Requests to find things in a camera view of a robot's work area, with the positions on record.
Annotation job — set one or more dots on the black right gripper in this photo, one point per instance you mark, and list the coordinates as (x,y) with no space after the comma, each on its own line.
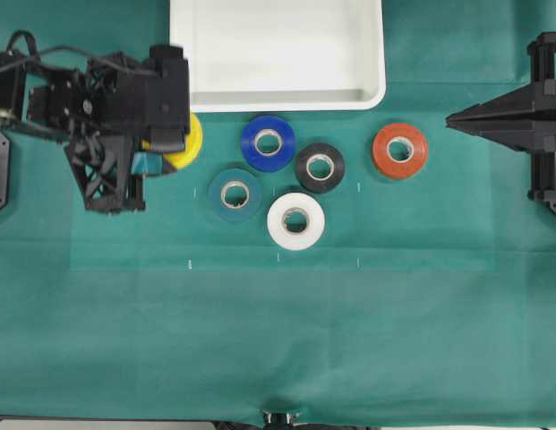
(79,103)

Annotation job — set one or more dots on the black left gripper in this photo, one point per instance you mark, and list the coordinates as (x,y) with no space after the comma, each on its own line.
(546,121)

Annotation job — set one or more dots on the yellow tape roll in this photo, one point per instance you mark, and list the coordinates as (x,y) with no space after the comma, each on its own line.
(193,144)

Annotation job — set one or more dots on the red tape roll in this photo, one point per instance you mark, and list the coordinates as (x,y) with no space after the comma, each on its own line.
(399,151)

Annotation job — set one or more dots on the dark green tape roll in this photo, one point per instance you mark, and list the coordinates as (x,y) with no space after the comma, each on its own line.
(235,195)

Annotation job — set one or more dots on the blue tape roll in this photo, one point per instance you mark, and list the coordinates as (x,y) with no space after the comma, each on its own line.
(268,143)

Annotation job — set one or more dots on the white plastic case tray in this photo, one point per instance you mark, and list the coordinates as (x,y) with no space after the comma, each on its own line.
(279,56)

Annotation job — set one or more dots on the black tape roll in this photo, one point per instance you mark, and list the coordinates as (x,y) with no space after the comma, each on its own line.
(319,167)

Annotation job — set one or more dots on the white tape roll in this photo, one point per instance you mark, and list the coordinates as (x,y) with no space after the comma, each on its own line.
(295,221)

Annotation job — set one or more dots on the green table cloth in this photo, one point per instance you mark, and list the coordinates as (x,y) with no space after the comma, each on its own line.
(428,301)

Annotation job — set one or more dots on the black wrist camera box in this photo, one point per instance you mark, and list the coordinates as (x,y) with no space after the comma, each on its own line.
(167,102)

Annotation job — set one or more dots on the black camera mount bottom edge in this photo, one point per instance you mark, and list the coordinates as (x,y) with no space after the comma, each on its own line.
(275,418)

